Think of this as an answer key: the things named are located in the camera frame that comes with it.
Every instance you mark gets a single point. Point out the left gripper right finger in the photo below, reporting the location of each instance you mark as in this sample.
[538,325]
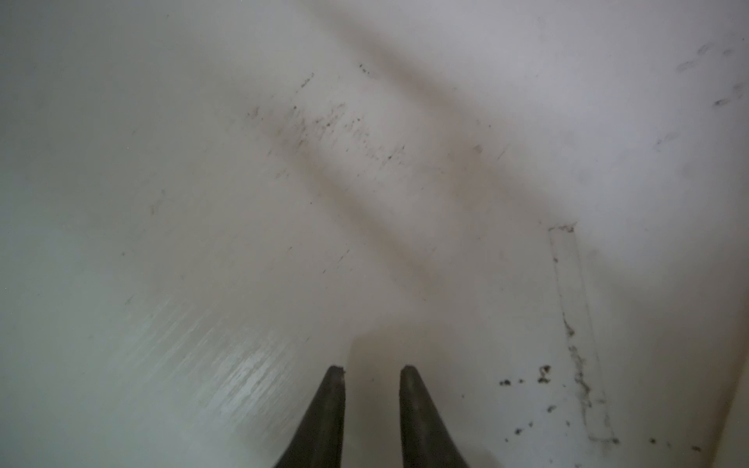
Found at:
[425,439]

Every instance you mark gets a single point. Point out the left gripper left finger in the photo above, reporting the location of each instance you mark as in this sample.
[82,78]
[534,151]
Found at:
[318,441]

